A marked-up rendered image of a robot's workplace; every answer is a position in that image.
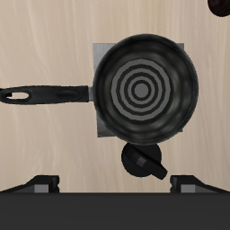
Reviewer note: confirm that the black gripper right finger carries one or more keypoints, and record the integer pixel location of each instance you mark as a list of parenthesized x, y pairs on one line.
[(187, 183)]

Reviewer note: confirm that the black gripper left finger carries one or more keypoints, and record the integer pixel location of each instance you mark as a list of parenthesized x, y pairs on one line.
[(42, 183)]

